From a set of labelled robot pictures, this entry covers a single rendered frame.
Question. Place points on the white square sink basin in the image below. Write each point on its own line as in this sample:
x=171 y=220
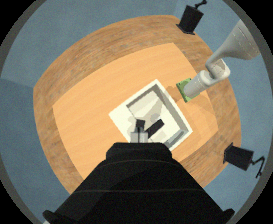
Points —
x=152 y=104

